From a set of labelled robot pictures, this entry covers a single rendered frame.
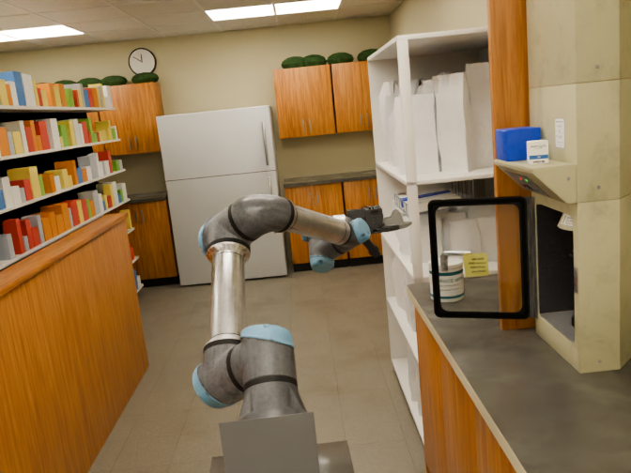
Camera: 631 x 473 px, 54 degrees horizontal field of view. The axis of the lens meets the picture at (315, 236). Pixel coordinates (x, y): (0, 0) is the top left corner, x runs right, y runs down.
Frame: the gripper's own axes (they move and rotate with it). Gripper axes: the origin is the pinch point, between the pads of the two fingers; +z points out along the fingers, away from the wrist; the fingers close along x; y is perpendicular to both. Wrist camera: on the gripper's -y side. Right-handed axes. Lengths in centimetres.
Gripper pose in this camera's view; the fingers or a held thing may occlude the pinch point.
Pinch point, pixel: (407, 225)
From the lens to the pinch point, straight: 208.2
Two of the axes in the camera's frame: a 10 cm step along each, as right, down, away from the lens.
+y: -1.0, -9.7, -2.0
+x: -0.3, -2.0, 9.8
